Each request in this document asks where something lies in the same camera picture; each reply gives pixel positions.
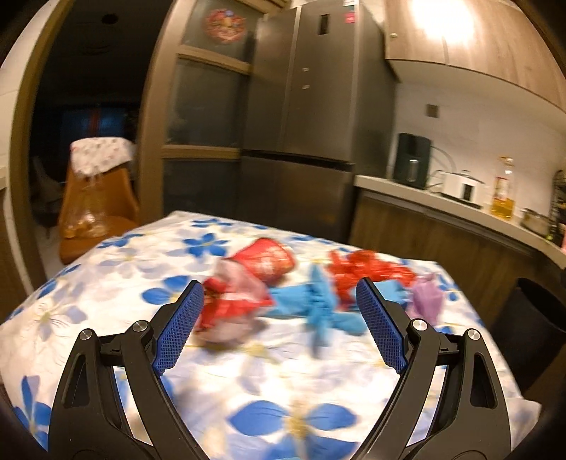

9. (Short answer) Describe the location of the grey steel refrigerator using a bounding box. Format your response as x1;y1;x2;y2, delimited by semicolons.
241;0;396;244

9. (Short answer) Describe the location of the red striped plastic bag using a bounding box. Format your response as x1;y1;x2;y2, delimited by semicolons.
197;259;274;343

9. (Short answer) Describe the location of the orange chair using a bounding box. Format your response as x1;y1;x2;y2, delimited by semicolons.
59;139;139;265

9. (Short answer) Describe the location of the blue plastic bag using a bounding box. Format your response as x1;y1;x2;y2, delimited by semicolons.
265;264;405;350

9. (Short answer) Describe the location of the cooking oil bottle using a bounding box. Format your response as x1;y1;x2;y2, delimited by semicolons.
491;156;517;220

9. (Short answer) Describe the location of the steel bowl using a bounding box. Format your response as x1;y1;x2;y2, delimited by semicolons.
521;208;553;235

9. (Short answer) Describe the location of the kitchen counter with wooden cabinets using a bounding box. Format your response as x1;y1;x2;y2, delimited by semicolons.
354;174;566;390

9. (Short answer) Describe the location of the clear plastic bag of fruit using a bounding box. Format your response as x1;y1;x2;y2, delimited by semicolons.
62;174;109;240

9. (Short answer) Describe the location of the blue floral cloth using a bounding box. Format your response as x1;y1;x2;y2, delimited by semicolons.
0;210;542;460

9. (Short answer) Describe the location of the red round door decoration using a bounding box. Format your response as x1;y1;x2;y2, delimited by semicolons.
204;9;247;43

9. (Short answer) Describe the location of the dotted white cloth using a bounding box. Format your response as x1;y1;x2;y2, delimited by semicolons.
71;137;137;176

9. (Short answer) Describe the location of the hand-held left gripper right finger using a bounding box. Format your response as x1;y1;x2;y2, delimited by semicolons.
354;277;514;460

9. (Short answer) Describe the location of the wooden glass sliding door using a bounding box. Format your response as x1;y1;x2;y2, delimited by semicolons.
137;0;284;231

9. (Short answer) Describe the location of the red can with gold rim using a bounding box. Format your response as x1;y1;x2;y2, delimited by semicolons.
232;238;296;284

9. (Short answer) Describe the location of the black power cable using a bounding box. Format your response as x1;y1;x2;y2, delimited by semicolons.
429;145;457;195

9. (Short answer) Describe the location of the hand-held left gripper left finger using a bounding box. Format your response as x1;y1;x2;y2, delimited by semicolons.
52;280;213;460

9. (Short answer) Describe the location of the purple plastic bag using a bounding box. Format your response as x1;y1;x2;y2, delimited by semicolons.
406;273;445;322

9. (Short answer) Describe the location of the black trash bin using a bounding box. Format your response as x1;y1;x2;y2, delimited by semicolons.
489;278;566;391

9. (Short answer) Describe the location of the black air fryer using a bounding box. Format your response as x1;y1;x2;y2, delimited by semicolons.
393;133;432;189

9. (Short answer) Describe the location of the white electric cooker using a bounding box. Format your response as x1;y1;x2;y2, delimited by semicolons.
440;170;485;207

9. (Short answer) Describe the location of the black dish rack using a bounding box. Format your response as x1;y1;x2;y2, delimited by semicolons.
548;168;566;248

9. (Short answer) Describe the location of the wooden upper cabinet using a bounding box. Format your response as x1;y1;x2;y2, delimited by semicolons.
384;0;566;111

